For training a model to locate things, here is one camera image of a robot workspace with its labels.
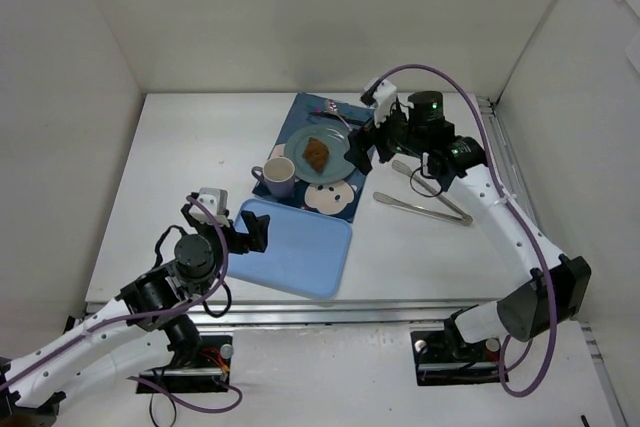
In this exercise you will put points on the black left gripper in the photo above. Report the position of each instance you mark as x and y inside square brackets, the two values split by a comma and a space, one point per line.
[235, 238]

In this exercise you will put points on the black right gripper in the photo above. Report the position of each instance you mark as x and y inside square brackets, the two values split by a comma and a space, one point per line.
[375, 136]

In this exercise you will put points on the silver metal tongs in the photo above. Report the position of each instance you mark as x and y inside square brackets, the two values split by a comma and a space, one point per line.
[456, 215]

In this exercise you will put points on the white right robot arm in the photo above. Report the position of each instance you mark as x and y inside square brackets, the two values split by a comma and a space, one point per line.
[549, 287]

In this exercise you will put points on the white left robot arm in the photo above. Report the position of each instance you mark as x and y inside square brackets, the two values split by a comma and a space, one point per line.
[144, 326]

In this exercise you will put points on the teal green ceramic plate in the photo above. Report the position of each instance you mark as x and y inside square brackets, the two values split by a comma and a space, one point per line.
[336, 138]

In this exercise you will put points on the light blue plastic tray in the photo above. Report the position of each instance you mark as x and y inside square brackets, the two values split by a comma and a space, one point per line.
[305, 256]

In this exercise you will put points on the silver metal spoon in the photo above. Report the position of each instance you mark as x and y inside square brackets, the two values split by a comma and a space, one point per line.
[331, 106]

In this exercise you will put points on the lavender ceramic mug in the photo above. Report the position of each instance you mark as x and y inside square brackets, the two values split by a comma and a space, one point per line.
[277, 175]

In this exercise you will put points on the dark blue bear placemat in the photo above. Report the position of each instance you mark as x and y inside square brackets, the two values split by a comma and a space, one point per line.
[339, 199]

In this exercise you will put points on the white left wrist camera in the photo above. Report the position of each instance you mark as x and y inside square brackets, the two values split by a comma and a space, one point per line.
[206, 203]

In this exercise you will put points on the black handled knife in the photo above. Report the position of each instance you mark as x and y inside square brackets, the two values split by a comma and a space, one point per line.
[334, 116]

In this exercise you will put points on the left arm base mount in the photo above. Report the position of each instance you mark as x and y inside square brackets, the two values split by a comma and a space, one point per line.
[208, 372]

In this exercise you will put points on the aluminium right side rail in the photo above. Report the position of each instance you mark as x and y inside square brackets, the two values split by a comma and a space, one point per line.
[512, 177]

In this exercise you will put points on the aluminium table edge rail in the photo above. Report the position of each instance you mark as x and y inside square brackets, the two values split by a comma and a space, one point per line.
[306, 314]

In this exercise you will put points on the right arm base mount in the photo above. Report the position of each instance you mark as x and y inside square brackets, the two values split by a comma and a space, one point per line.
[436, 364]

